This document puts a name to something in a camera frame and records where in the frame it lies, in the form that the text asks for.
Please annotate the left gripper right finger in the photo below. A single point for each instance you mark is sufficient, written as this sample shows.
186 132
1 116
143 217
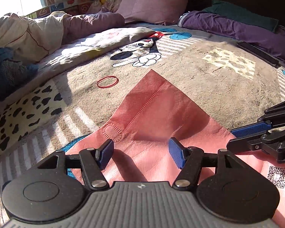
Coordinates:
223 184

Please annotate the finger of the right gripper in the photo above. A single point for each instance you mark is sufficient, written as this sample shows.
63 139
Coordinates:
274 117
270 143

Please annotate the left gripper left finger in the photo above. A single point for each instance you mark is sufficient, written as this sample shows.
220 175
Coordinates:
58 185

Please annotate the pink non-woven shopping bag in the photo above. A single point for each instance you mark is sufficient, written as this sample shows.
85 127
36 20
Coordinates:
153 112

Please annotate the red rubber band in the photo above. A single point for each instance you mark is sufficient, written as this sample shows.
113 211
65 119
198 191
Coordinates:
107 82

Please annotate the black flat remote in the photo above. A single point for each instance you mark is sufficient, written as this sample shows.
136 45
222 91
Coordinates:
258 53

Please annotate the purple pillow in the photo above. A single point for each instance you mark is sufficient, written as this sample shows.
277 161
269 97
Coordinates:
272 43

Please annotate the cartoon mouse bed blanket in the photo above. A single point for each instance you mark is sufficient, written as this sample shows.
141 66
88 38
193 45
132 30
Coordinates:
62 105

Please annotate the dark green cloth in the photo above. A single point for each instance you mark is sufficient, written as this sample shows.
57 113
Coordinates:
237 13

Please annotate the blue clothing pile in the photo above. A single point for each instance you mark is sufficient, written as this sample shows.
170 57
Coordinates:
13 74

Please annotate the cream crumpled duvet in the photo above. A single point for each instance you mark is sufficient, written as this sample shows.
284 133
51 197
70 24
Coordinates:
32 39

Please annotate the pink pillow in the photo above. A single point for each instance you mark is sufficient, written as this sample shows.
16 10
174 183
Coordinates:
163 12

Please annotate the mauve quilt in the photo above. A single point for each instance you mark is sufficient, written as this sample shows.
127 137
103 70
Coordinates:
81 26

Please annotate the colourful play mat edge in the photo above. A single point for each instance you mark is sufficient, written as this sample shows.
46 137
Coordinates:
72 7

